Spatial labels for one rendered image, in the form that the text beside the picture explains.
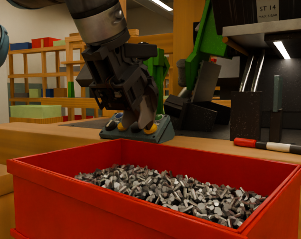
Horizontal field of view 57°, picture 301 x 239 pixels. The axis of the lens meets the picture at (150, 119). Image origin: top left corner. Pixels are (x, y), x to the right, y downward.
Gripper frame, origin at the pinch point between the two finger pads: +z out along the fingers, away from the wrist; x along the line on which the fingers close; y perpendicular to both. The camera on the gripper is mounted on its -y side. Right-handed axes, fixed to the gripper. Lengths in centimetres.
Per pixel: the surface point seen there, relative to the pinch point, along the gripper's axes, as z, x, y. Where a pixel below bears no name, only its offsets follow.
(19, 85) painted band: 256, -724, -408
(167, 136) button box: 5.5, 2.2, -1.8
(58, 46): 140, -461, -386
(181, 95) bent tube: 11.2, -4.1, -25.0
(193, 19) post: 5, -13, -69
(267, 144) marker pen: 5.7, 22.3, -2.1
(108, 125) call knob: 1.1, -10.4, 0.8
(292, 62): 10.6, 24.2, -39.9
